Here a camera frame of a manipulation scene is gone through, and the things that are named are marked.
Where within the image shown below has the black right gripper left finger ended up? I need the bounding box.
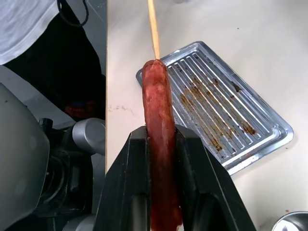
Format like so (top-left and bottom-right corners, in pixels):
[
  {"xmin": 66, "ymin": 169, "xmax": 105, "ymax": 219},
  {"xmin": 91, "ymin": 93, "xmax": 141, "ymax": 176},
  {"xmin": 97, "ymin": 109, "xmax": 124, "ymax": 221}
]
[{"xmin": 94, "ymin": 125, "xmax": 153, "ymax": 231}]

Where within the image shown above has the person in white shirt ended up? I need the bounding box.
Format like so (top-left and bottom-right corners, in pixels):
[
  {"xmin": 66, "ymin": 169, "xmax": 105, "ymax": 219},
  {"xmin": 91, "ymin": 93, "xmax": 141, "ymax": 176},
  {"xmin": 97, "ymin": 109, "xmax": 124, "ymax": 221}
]
[{"xmin": 0, "ymin": 0, "xmax": 106, "ymax": 122}]

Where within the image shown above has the wooden skewer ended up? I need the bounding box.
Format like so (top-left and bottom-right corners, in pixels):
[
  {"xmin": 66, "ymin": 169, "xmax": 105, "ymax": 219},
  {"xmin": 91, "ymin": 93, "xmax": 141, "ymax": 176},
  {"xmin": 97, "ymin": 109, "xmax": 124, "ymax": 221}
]
[{"xmin": 147, "ymin": 0, "xmax": 161, "ymax": 60}]

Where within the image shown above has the silver ribbed metal tray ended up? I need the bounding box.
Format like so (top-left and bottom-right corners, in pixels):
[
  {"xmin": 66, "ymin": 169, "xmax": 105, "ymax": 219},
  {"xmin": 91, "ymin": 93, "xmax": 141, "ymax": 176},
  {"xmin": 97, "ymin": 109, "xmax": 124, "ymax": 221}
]
[{"xmin": 136, "ymin": 40, "xmax": 294, "ymax": 176}]

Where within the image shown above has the red-brown sausage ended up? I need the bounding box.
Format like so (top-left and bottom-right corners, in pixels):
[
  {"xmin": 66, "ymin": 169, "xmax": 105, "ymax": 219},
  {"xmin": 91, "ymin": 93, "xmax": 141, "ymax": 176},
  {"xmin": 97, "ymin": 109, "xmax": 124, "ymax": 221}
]
[{"xmin": 141, "ymin": 58, "xmax": 184, "ymax": 231}]

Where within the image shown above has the silver metal bowl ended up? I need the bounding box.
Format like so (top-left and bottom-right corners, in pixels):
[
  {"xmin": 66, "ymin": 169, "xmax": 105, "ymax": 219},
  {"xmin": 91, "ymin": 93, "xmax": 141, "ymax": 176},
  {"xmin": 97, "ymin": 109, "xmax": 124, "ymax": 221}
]
[{"xmin": 272, "ymin": 211, "xmax": 308, "ymax": 231}]

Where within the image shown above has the silver robot body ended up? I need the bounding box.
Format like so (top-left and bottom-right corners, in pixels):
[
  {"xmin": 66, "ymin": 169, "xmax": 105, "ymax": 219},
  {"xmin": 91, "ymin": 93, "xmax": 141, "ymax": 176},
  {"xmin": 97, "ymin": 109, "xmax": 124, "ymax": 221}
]
[{"xmin": 0, "ymin": 64, "xmax": 106, "ymax": 231}]

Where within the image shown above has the black cable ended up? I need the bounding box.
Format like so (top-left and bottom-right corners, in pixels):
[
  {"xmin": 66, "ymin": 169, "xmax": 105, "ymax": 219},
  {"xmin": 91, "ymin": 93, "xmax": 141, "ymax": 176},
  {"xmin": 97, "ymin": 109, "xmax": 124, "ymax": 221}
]
[{"xmin": 56, "ymin": 0, "xmax": 90, "ymax": 27}]

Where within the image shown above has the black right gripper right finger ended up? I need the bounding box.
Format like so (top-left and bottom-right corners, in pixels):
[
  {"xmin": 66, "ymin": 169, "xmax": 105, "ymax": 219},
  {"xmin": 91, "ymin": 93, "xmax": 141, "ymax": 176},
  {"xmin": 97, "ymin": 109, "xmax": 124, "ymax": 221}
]
[{"xmin": 175, "ymin": 124, "xmax": 257, "ymax": 231}]

